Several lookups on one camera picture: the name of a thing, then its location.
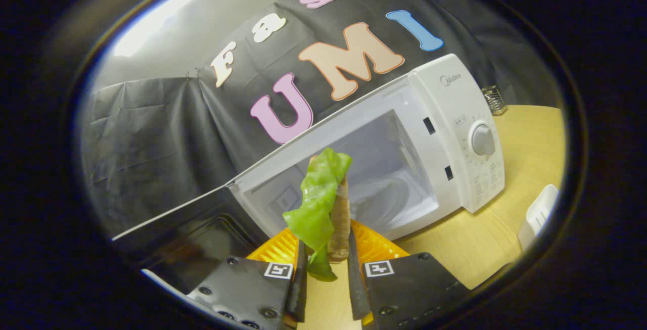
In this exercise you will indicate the lettuce sandwich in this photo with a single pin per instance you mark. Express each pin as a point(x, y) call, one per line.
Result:
point(318, 203)

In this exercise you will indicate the white microwave oven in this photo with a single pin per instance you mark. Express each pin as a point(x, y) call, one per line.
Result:
point(455, 118)

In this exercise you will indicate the white plastic tray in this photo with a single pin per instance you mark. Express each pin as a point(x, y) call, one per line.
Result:
point(538, 214)

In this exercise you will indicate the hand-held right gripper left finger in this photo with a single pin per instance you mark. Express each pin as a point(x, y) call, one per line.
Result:
point(299, 299)

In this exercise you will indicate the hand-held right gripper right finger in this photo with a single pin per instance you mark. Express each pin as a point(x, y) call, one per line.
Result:
point(358, 294)

